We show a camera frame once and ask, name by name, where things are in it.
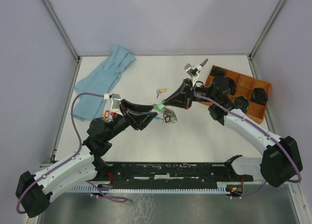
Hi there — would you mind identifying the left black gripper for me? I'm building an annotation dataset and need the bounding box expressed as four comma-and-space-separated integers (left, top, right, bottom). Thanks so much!
105, 98, 158, 141

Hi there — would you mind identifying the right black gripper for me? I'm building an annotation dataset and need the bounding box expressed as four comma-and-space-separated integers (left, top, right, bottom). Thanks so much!
163, 78, 216, 110

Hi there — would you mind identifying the large keyring with blue handle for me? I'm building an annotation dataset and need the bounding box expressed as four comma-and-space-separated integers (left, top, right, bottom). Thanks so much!
155, 108, 177, 124

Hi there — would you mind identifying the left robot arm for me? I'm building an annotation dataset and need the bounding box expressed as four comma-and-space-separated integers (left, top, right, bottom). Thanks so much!
16, 99, 157, 218

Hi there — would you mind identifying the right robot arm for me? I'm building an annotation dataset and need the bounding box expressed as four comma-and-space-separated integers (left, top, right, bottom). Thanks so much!
162, 76, 303, 187

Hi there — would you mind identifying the yellow tagged key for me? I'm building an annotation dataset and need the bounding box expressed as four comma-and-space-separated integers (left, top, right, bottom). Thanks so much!
156, 88, 167, 98

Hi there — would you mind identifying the light blue cloth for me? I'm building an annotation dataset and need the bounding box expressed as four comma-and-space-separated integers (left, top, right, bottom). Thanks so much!
73, 45, 136, 121

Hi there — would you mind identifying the orange wooden compartment tray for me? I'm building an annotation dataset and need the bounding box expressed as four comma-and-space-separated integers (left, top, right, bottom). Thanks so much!
205, 65, 272, 124

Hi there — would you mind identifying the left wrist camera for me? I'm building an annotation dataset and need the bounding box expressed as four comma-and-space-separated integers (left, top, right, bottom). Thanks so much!
104, 93, 121, 113

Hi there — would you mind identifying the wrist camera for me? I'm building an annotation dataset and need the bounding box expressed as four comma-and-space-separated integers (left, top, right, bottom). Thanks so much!
184, 63, 203, 86
104, 93, 121, 113

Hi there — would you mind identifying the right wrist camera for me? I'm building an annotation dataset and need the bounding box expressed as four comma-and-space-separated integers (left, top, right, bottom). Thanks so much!
184, 63, 203, 86

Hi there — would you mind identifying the colourful cable bundle in tray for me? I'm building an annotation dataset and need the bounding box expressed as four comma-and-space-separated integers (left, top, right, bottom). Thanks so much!
234, 96, 250, 112

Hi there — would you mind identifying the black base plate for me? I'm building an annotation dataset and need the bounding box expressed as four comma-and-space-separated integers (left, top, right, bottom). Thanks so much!
95, 162, 253, 183

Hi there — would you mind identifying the white slotted cable duct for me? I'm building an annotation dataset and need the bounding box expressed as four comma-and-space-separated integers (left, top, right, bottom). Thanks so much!
68, 183, 230, 194

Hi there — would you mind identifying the black cable bundle in tray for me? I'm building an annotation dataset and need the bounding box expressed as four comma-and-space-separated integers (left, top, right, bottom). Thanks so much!
253, 87, 268, 105

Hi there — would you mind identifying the aluminium frame rail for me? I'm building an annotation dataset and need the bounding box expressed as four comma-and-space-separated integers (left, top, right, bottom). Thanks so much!
39, 161, 59, 170

